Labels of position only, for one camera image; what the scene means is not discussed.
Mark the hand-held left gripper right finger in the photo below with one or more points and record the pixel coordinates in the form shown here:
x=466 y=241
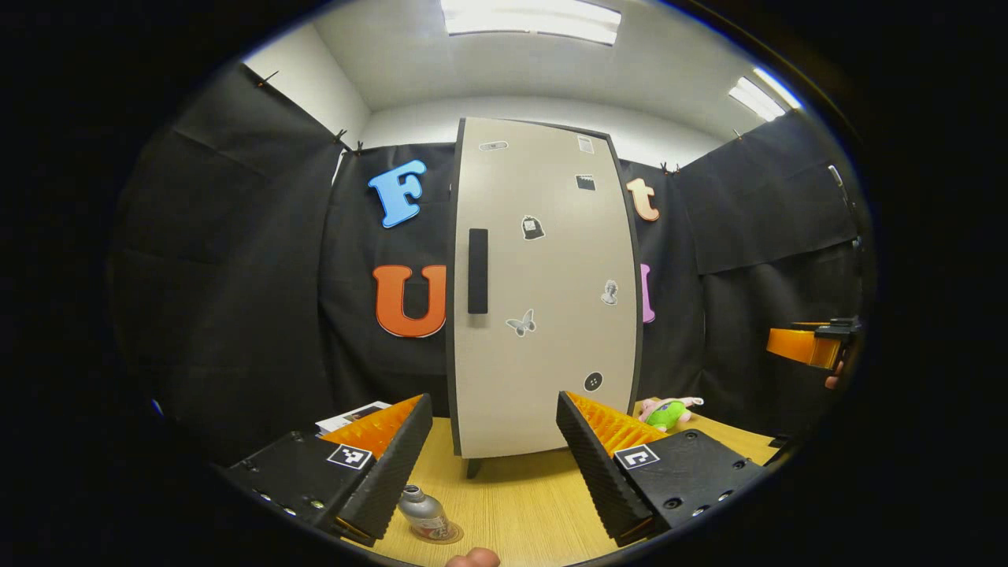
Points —
x=591 y=465

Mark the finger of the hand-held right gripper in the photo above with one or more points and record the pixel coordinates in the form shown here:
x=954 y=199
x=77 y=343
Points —
x=799 y=346

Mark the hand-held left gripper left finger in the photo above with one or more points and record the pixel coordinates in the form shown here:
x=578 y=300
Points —
x=394 y=465

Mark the silver bottle with red label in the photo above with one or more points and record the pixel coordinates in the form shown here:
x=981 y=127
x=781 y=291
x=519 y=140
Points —
x=417 y=504

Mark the round brown coaster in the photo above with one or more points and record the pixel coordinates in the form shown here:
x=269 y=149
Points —
x=455 y=535

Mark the beige cabinet door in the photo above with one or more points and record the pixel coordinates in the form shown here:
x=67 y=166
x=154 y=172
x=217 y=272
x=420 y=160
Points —
x=551 y=378

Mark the dark grey cabinet body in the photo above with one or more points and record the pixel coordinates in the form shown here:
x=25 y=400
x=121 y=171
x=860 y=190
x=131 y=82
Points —
x=473 y=468

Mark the green and pink plush toy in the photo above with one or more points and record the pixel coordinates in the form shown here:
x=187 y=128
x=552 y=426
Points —
x=668 y=413

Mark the black backdrop cloth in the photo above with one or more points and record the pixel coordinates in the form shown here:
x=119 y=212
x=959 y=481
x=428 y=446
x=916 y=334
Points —
x=252 y=276

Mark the narrow ceiling light panel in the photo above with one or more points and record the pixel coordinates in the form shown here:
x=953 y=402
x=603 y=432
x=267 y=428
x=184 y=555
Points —
x=764 y=94

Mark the large ceiling light panel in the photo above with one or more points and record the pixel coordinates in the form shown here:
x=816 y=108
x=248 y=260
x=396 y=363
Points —
x=531 y=20

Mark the grey metal bracket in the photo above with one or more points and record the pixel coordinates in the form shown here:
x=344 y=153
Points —
x=841 y=183

